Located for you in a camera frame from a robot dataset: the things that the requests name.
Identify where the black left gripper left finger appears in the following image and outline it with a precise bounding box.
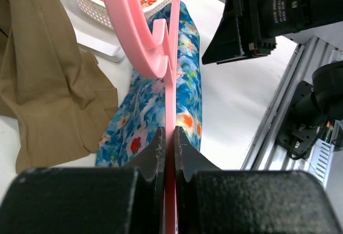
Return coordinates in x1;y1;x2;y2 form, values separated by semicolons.
1;128;166;233

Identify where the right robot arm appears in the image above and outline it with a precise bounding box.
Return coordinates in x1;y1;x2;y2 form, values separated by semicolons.
202;0;342;160

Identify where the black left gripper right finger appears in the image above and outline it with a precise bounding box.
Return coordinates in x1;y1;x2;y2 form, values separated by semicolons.
174;127;342;233

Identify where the blue floral skirt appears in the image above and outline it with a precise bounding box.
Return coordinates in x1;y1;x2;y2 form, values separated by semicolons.
95;3;203;167

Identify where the pink plastic hanger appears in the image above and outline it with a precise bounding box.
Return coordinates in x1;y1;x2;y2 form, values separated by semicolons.
104;0;181;233

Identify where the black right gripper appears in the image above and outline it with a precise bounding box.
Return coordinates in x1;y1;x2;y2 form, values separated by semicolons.
202;0;342;65

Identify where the slotted cable duct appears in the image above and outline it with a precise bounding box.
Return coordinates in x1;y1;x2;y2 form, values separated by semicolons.
309;139;334;189

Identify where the aluminium mounting rail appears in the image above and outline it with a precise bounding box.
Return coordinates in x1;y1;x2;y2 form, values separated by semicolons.
241;36;341;173

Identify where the tan khaki skirt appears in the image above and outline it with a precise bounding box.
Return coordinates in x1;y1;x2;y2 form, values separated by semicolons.
1;0;118;173

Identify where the white metal clothes rack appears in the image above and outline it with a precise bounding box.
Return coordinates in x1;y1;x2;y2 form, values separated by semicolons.
74;28;124;63

